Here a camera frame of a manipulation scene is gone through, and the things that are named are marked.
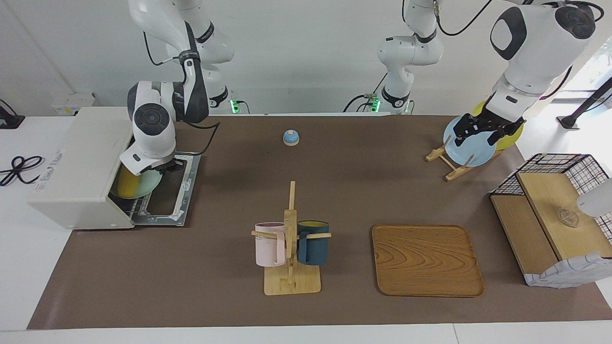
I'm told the mint green plate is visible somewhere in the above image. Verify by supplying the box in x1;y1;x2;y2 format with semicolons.
136;170;164;198

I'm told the glass oven door with handle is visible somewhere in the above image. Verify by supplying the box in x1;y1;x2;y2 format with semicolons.
131;154;202;227

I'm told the yellow corn cob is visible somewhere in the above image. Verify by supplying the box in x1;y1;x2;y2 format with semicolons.
117;165;143;199

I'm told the white toaster oven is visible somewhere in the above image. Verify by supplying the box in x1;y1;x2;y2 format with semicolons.
27;106;144;231

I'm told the light blue plate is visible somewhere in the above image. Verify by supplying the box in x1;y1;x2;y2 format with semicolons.
443;115;498;168

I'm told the yellow plate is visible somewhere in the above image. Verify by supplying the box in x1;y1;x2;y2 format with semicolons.
471;100;524;151

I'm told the wooden plate rack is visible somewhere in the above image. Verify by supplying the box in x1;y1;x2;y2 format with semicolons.
426;142;503;182

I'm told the wooden shelf insert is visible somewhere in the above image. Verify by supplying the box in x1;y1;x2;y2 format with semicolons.
491;172;612;279

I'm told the black stand leg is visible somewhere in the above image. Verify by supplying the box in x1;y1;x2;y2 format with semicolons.
557;76;612;129

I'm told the brown table mat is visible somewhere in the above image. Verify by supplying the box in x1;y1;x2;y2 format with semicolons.
26;115;612;330

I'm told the white rounded cylinder object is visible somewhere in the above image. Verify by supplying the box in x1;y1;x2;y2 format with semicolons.
576;178;612;218

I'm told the pink mug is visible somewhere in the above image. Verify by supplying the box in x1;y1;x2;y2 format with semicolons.
254;222;286;267

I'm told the wooden serving tray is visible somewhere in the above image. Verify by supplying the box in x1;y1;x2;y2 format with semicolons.
372;224;485;298

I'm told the white checkered cloth liner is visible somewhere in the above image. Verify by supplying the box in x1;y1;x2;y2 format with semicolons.
524;252;612;289

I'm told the dark teal mug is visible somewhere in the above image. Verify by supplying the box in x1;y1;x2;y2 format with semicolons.
296;220;330;266

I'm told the wooden mug holder stand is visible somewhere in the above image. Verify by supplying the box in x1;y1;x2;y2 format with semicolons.
251;181;332;296

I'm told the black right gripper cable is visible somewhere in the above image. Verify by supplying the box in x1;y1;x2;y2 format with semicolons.
142;29;221;157

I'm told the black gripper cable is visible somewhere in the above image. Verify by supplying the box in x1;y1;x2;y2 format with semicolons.
436;0;494;37
142;29;221;157

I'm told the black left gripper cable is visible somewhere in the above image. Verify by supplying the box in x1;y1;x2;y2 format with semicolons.
436;0;494;37

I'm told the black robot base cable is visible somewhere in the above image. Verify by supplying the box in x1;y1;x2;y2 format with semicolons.
343;74;389;113

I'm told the white wall socket box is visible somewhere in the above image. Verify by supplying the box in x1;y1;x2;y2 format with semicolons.
52;92;98;117

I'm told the coiled black cable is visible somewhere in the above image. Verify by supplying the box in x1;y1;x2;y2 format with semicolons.
0;155;44;187

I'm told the black clamp mount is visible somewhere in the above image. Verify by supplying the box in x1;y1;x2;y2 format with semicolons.
0;99;25;129

